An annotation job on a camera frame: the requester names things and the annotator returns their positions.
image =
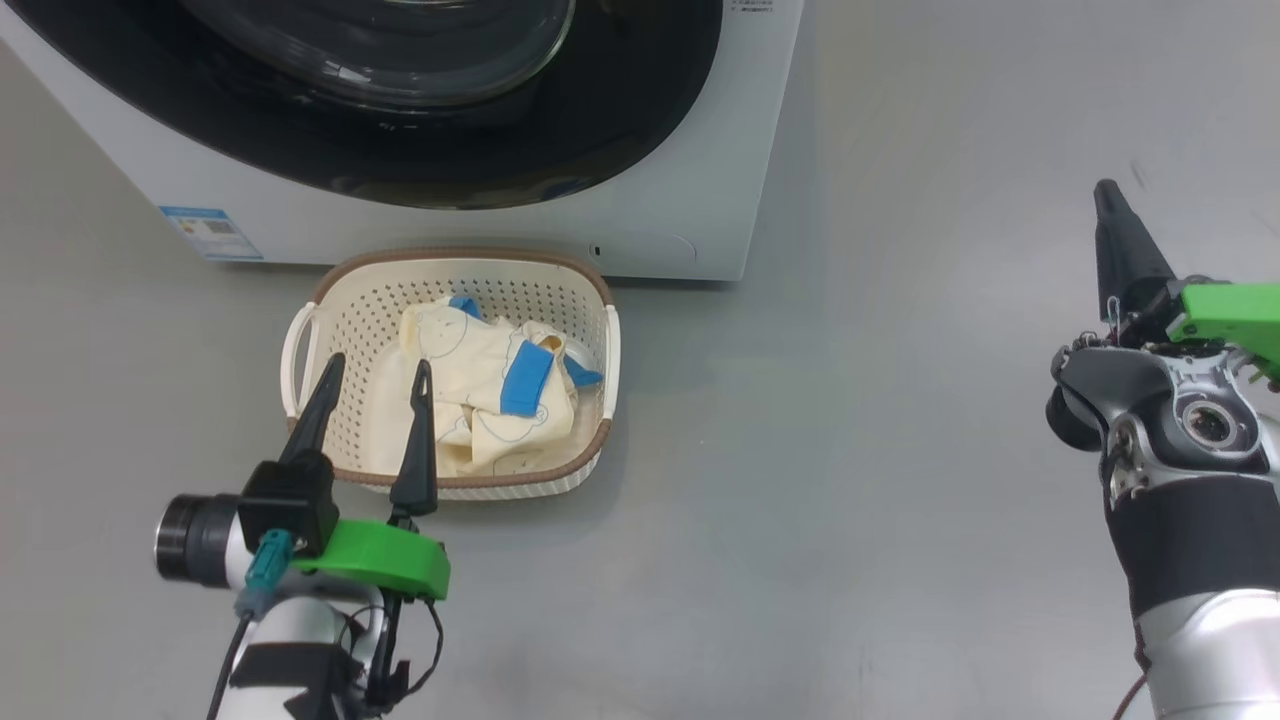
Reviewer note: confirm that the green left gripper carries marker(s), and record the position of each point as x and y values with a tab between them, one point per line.
385	560

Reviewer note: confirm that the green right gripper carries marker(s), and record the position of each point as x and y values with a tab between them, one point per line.
1230	315

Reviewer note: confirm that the cream garment with blue trim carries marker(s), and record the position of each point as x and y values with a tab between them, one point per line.
470	370

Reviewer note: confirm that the black glass washing machine door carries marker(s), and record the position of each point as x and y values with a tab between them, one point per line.
300	150

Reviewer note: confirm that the cream perforated laundry basket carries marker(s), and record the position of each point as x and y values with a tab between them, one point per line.
355	310

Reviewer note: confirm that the white front-load washing machine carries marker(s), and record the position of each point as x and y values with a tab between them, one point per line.
660	190

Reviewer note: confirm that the blue white energy label sticker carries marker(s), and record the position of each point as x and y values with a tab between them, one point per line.
212	233

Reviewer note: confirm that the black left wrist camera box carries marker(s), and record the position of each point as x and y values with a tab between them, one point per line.
290	500

